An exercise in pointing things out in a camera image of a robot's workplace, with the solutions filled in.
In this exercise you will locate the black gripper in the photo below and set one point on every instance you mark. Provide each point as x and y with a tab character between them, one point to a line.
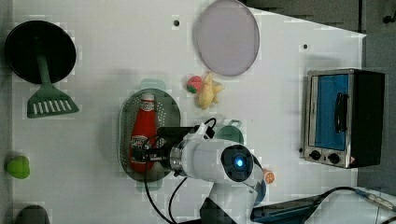
169	137

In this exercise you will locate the red ketchup bottle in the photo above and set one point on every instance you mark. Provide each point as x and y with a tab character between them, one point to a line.
144	127

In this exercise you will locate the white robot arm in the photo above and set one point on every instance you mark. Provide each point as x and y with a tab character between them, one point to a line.
236	175

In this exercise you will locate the green oval strainer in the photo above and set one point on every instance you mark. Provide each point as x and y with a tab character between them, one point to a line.
167	114

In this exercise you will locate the toy strawberry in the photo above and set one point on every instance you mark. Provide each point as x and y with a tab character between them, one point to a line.
194	84

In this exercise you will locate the yellow toy banana peel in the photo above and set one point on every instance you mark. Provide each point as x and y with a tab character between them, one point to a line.
208	91

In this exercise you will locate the teal metal cup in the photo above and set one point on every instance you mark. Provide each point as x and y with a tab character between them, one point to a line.
231	132

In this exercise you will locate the green slotted spatula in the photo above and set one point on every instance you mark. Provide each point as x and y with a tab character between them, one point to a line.
48	100

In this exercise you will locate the blue bowl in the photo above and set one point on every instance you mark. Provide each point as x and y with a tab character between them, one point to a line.
260	188

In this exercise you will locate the dark grey cup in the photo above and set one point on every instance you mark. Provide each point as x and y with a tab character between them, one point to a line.
32	214

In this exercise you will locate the green toy pepper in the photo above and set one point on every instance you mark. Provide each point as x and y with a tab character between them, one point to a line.
19	167

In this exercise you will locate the toy orange slice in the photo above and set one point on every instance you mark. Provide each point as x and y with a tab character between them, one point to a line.
268	176

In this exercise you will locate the grey round plate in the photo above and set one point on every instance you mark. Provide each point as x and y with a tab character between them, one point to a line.
228	37

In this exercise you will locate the black frying pan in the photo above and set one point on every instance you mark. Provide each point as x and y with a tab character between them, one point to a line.
58	47

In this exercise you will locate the black toaster oven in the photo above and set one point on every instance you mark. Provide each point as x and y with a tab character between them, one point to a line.
344	117

